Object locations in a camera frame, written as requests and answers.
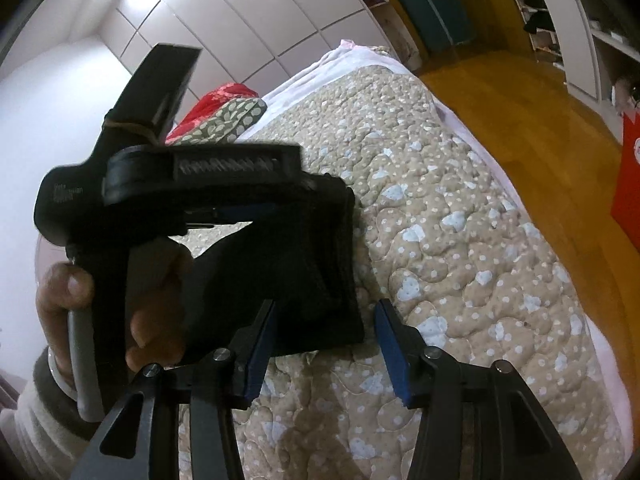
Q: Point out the red patterned comforter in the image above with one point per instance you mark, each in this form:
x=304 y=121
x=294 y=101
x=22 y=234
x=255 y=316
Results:
x=207 y=106

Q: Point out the left forearm grey sleeve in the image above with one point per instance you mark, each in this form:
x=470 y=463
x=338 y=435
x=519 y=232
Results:
x=43 y=436

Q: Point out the black pants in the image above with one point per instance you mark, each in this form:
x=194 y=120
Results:
x=300 y=256

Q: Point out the white wardrobe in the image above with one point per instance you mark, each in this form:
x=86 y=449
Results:
x=260 y=43

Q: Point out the beige spotted quilt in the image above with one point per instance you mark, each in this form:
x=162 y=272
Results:
x=430 y=259

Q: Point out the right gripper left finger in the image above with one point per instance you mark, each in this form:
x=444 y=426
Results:
x=139 y=437

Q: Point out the red shopping bag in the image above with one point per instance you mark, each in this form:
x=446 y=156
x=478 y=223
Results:
x=626 y=204

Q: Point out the olive spotted pillow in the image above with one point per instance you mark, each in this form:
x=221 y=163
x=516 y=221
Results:
x=224 y=125

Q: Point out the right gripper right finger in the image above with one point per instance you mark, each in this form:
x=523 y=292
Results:
x=476 y=422

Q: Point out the white shelf unit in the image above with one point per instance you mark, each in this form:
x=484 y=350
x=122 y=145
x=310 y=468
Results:
x=590 y=41

